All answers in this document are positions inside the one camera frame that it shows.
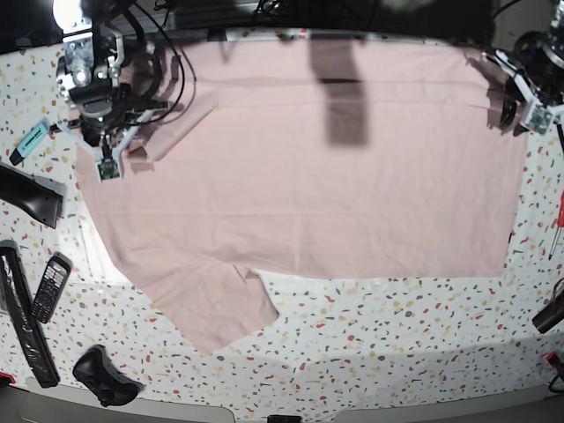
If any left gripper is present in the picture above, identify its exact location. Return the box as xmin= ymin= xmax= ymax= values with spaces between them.
xmin=493 ymin=30 xmax=563 ymax=130

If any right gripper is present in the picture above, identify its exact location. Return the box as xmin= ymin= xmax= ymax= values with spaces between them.
xmin=48 ymin=85 xmax=170 ymax=165

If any pink T-shirt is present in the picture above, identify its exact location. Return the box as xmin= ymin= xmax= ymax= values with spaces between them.
xmin=76 ymin=39 xmax=526 ymax=353

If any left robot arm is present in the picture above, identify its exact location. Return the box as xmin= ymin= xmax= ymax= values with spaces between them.
xmin=485 ymin=1 xmax=563 ymax=135

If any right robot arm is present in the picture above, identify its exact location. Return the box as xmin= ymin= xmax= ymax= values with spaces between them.
xmin=49 ymin=1 xmax=168 ymax=168

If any black pen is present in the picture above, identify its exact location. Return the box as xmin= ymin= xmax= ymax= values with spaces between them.
xmin=556 ymin=123 xmax=564 ymax=153

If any turquoise highlighter pen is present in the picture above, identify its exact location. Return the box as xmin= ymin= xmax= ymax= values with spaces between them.
xmin=10 ymin=120 xmax=49 ymax=167

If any black handheld device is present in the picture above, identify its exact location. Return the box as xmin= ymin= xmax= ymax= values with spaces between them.
xmin=1 ymin=163 xmax=67 ymax=229

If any long black wrapped bar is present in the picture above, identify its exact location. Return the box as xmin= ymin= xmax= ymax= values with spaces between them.
xmin=1 ymin=240 xmax=60 ymax=389

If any black cylinder tool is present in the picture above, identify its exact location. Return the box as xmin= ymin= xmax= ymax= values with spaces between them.
xmin=532 ymin=296 xmax=564 ymax=334

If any black game controller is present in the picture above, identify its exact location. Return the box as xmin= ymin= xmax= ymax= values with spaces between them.
xmin=72 ymin=345 xmax=143 ymax=407

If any red object at left edge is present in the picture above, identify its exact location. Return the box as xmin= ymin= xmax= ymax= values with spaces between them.
xmin=0 ymin=373 xmax=14 ymax=389

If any small red black clip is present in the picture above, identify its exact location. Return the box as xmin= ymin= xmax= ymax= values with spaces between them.
xmin=546 ymin=352 xmax=560 ymax=367

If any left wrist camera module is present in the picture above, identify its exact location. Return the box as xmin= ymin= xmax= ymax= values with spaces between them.
xmin=524 ymin=105 xmax=553 ymax=135

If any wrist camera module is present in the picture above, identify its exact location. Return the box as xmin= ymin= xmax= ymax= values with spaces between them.
xmin=96 ymin=158 xmax=122 ymax=182
xmin=524 ymin=105 xmax=553 ymax=135

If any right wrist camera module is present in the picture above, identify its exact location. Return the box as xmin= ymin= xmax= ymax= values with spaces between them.
xmin=96 ymin=158 xmax=122 ymax=182

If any red handled screwdriver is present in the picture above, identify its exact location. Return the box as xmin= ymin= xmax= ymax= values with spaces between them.
xmin=548 ymin=193 xmax=564 ymax=260

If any black cordless phone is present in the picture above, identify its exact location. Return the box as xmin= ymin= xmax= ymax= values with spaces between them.
xmin=32 ymin=252 xmax=72 ymax=324

